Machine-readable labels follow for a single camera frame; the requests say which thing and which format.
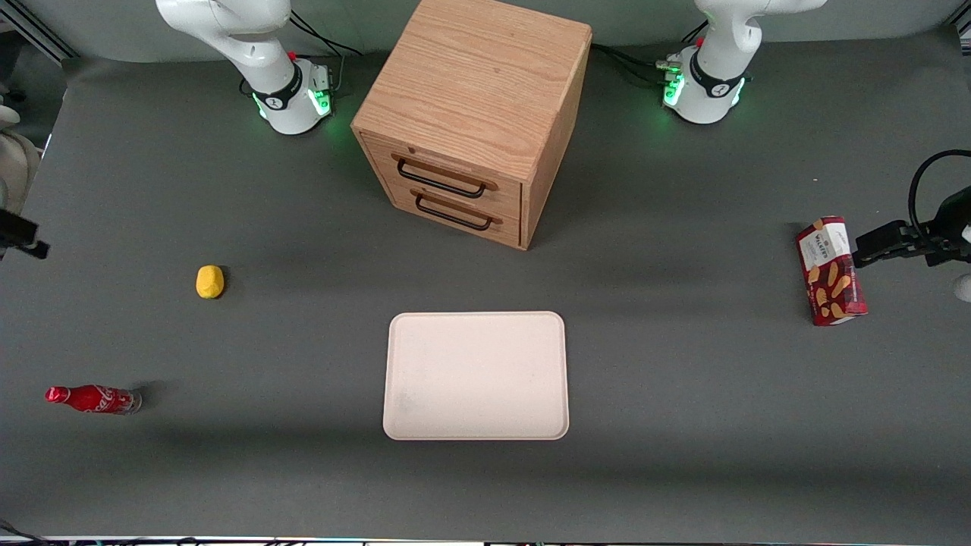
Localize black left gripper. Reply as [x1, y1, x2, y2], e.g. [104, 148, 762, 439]
[853, 187, 971, 269]

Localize red coke bottle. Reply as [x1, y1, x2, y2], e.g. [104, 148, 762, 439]
[44, 384, 143, 416]

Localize beige rectangular plastic tray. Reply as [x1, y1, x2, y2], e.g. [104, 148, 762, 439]
[382, 311, 570, 441]

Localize beige rounded background object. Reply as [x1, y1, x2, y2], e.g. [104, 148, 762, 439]
[0, 105, 42, 228]

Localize red Walkers cookie box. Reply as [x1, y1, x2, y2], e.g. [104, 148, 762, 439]
[795, 216, 869, 327]

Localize wooden two-drawer cabinet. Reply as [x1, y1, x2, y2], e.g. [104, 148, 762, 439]
[350, 0, 593, 251]

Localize black looped gripper cable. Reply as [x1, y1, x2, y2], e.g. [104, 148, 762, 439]
[908, 149, 971, 245]

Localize aluminium frame profile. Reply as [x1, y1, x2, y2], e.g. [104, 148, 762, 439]
[0, 0, 78, 63]

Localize black left arm base cables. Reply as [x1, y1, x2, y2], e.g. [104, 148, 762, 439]
[591, 21, 708, 86]

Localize black arm base cables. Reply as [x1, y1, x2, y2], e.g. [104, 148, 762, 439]
[591, 21, 708, 86]
[240, 8, 365, 101]

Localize black right arm base cables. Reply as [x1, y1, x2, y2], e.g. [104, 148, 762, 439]
[240, 8, 365, 101]

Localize black wood drawer handle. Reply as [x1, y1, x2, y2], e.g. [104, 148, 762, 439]
[391, 154, 499, 199]
[410, 190, 503, 231]

